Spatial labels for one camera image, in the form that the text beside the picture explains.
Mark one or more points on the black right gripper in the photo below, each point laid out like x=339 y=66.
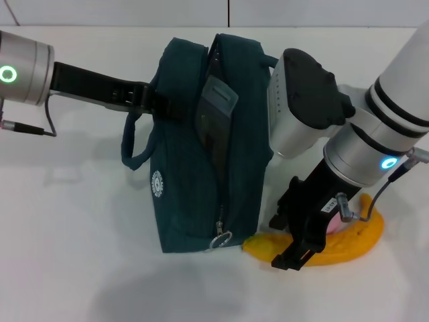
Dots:
x=315 y=208

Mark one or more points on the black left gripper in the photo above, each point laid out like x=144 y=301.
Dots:
x=100 y=92

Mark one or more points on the clear plastic lunch box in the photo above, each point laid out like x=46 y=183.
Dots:
x=216 y=110

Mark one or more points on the pink peach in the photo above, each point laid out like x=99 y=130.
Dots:
x=336 y=226

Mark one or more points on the yellow banana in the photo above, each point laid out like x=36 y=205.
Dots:
x=352 y=245

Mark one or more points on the dark teal insulated lunch bag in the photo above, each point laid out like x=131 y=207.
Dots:
x=244 y=134

